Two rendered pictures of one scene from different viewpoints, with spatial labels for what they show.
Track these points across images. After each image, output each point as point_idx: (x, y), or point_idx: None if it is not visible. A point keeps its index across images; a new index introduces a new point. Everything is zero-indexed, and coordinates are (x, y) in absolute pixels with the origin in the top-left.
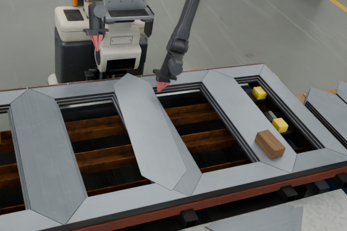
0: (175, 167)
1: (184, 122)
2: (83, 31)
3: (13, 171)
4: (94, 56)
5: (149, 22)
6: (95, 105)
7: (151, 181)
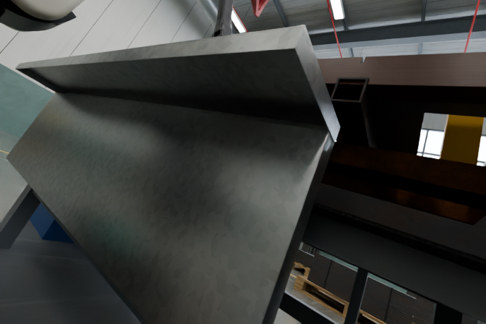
0: None
1: None
2: None
3: (411, 205)
4: None
5: None
6: (203, 113)
7: None
